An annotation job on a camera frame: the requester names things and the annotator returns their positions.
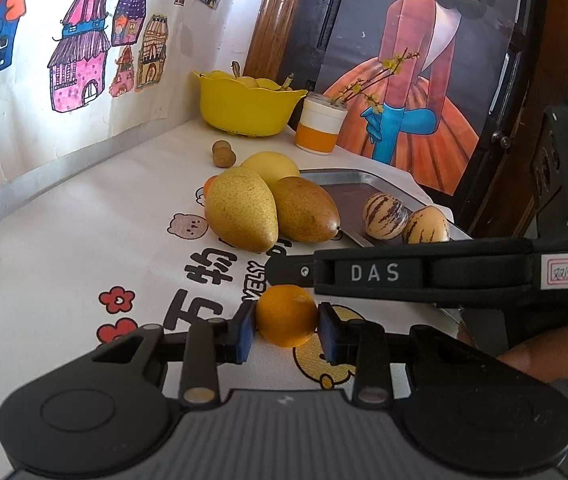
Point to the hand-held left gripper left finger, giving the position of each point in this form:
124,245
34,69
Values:
242,335

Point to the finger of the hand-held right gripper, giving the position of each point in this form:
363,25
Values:
291,269

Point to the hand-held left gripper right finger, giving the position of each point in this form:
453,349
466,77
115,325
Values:
330,336

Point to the small orange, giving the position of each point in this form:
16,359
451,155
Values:
286,316
209,185

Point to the brown pear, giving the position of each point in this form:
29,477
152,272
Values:
309,210

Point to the metal tray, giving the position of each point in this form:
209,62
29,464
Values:
349,195

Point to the round yellow fruit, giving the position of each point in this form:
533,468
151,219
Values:
274,165

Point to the person's right hand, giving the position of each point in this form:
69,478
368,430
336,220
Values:
564,360

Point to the pale striped pepino melon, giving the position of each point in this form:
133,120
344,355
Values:
429,227

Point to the dark striped pepino melon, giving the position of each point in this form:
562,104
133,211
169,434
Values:
385,216

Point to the white and orange cup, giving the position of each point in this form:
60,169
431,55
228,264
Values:
319,125

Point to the yellow plastic bowl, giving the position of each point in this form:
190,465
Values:
244,107

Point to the yellow pear with stem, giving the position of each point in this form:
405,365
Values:
271,84
223,76

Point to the yellow flower sprig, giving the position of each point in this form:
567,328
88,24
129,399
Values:
364,85

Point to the colourful houses drawing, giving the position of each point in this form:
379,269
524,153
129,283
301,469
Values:
78,60

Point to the wall poster of lady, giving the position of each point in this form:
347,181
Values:
414,60

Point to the brown wooden door frame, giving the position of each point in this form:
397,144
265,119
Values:
279,15

